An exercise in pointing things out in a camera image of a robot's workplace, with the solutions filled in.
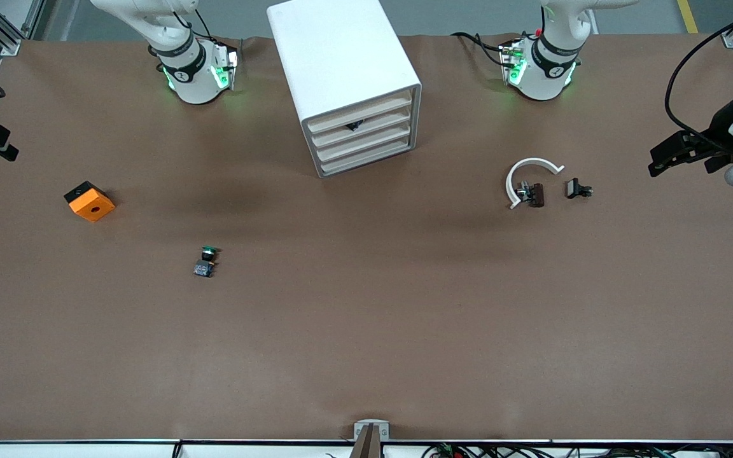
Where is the dark brown camera post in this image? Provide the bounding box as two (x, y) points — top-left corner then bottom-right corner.
(349, 424), (383, 458)

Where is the white table edge rail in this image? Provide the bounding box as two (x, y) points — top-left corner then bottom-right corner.
(0, 439), (733, 458)

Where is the black right arm base cable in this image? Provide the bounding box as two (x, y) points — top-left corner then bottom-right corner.
(174, 8), (216, 43)

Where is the black left arm base cable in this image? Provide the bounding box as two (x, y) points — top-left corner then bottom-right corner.
(451, 32), (508, 67)

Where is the grey metal bracket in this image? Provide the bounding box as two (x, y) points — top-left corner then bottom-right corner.
(354, 420), (390, 441)

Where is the orange box with black base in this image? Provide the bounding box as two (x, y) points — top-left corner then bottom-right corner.
(64, 181), (116, 223)

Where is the black cable tangle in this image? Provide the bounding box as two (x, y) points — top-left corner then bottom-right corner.
(422, 442), (733, 458)

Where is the green push button blue block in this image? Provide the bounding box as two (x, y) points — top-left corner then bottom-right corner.
(193, 246), (221, 278)

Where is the black arm base cable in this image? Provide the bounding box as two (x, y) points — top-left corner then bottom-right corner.
(451, 32), (508, 67)
(174, 8), (216, 43)

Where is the white curved plastic part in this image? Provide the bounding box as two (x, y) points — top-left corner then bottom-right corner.
(505, 157), (566, 210)

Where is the brown table mat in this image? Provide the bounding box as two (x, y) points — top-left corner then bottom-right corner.
(0, 33), (733, 443)

